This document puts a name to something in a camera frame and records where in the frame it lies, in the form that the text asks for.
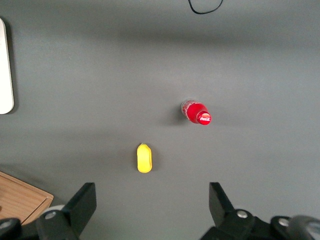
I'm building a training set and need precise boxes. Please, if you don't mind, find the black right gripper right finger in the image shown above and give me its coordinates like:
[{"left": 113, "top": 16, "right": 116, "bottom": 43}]
[{"left": 199, "top": 181, "right": 275, "bottom": 240}]

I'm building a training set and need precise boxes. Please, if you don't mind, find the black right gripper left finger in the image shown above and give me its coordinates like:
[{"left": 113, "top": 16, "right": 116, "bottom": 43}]
[{"left": 36, "top": 182, "right": 98, "bottom": 240}]

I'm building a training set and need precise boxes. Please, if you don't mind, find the cream plastic tray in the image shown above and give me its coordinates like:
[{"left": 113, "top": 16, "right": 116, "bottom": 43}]
[{"left": 0, "top": 17, "right": 15, "bottom": 115}]

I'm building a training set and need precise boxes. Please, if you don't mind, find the oak wooden drawer cabinet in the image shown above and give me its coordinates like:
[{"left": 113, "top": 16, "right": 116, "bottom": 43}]
[{"left": 0, "top": 171, "right": 55, "bottom": 226}]

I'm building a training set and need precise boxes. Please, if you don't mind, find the yellow lemon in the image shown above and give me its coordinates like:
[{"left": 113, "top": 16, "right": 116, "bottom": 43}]
[{"left": 136, "top": 142, "right": 154, "bottom": 174}]

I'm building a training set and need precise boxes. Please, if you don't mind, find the red cola bottle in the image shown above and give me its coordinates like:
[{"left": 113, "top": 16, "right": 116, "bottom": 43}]
[{"left": 180, "top": 97, "right": 213, "bottom": 127}]

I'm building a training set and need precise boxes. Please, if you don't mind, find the thin black looped cable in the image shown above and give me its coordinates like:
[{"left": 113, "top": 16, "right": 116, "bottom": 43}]
[{"left": 187, "top": 0, "right": 224, "bottom": 15}]

